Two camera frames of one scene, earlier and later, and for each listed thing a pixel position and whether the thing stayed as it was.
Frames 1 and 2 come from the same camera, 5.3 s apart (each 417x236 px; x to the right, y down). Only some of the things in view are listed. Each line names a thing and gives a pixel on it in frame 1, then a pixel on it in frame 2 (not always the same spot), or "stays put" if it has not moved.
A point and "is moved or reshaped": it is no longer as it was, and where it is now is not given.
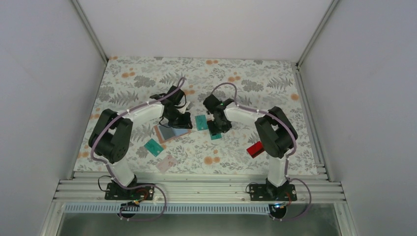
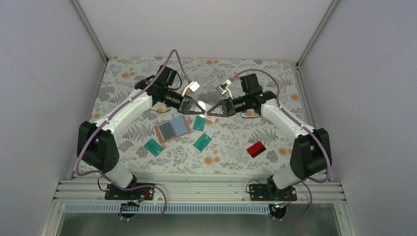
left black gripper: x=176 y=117 → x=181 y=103
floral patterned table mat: x=182 y=115 stays put
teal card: x=201 y=122 stays put
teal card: x=153 y=147 stays put
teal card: x=217 y=136 → x=202 y=142
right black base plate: x=268 y=192 stays put
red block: x=255 y=149 stays put
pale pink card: x=166 y=164 is moved or reshaped
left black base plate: x=113 y=192 stays put
